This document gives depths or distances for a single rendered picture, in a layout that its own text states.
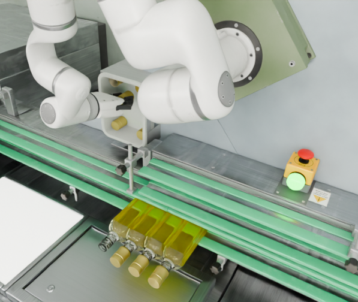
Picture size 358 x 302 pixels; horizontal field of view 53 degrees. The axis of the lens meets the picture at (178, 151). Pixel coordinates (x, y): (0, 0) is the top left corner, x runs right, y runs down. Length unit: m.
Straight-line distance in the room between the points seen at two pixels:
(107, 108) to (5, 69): 0.84
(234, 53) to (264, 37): 0.08
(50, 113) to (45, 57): 0.13
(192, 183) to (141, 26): 0.53
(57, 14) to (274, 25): 0.43
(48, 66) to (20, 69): 0.91
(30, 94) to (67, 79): 1.01
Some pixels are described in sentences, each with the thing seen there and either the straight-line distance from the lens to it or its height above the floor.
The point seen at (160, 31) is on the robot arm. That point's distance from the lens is 0.55.
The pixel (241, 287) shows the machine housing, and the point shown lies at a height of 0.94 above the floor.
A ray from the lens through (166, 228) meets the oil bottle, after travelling 1.00.
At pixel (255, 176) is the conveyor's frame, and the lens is 1.01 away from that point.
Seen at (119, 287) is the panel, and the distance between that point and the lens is 1.08.
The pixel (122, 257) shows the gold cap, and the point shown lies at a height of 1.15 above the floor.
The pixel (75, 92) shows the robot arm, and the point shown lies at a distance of 0.84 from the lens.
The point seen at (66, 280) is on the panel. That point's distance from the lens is 1.12.
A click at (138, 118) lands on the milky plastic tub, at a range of 1.19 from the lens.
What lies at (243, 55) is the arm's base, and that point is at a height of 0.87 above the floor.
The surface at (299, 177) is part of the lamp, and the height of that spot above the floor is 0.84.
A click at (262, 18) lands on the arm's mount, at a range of 0.83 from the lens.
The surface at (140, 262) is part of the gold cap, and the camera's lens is 0.94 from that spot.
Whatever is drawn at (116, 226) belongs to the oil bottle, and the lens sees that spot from 1.02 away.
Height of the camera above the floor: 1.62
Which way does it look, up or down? 47 degrees down
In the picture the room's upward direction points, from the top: 133 degrees counter-clockwise
